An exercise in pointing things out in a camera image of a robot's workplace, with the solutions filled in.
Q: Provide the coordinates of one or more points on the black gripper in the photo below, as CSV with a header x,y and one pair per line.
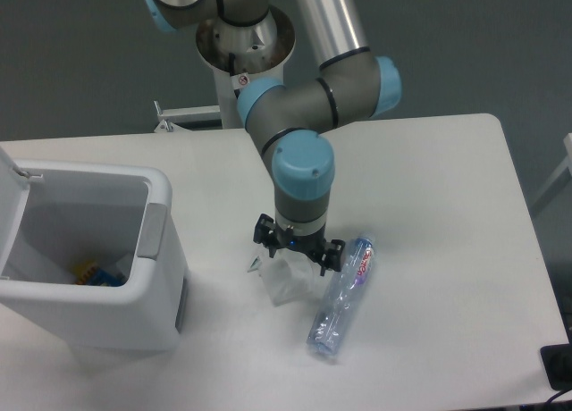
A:
x,y
327,254

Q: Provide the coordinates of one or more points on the white paper bag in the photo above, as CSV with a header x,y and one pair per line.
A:
x,y
288,276

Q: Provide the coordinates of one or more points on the crushed clear plastic bottle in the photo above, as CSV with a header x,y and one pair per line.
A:
x,y
342,298

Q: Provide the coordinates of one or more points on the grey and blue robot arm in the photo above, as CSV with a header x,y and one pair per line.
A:
x,y
287,125

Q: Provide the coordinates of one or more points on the white plastic trash can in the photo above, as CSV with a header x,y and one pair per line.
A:
x,y
117,216

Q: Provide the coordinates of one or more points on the yellow and blue trash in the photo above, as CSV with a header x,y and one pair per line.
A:
x,y
91,274

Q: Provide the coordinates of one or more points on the white furniture leg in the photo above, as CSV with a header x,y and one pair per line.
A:
x,y
559,178

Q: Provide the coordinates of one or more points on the black device at edge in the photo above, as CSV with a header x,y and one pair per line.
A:
x,y
557,365

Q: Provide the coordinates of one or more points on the white metal base frame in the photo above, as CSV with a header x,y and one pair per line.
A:
x,y
206,117

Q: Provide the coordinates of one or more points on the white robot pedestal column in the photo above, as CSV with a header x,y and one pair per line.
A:
x,y
239,55

